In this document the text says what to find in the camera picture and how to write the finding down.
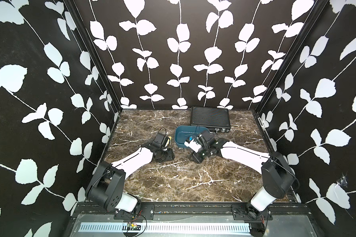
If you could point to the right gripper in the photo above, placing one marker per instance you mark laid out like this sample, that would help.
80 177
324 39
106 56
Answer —
196 159

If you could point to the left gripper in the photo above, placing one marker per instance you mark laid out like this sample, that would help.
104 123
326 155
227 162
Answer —
170 155

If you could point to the teal plastic storage box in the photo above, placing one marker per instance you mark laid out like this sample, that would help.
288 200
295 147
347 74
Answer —
185 131

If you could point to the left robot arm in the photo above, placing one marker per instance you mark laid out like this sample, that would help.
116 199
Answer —
106 188

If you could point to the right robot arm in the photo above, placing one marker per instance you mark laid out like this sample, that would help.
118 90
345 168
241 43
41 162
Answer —
277 176

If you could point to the small card box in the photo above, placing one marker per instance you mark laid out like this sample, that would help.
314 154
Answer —
168 140

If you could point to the white perforated strip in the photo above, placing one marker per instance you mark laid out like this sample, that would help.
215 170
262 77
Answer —
176 228

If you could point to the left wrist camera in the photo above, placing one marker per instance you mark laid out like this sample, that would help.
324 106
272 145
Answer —
160 140

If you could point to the black front mounting rail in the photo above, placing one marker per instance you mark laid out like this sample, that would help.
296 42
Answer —
236 210

